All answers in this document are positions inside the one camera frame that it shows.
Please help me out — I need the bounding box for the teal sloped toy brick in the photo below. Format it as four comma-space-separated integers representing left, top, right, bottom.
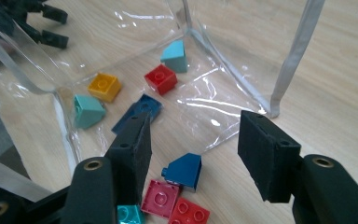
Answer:
73, 93, 107, 130

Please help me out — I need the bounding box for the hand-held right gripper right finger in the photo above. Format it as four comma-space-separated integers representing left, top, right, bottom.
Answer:
237, 109, 302, 203

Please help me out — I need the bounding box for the red toy brick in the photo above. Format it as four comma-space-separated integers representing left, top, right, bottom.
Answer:
167, 197, 211, 224
144, 63, 179, 96

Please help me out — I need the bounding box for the cyan toy brick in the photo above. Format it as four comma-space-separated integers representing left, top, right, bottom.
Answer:
117, 204, 146, 224

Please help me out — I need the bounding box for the dark blue sloped toy brick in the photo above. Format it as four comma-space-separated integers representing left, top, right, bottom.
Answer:
161, 152, 203, 193

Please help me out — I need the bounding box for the yellow toy brick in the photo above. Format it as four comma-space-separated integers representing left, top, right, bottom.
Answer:
87, 72, 123, 104

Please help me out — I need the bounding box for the clear plastic bag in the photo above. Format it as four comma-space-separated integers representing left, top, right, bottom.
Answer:
0, 0, 327, 203

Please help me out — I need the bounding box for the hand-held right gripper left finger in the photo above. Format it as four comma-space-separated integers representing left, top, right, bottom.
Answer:
103, 111, 153, 207

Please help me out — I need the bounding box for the light blue sloped toy brick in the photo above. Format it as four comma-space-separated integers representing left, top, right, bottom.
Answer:
159, 39, 189, 74

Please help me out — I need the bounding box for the pink toy brick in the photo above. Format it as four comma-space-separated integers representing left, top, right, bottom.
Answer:
140, 179, 181, 219

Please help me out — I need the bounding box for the red flat toy brick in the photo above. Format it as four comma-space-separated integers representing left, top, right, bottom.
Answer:
167, 197, 211, 224

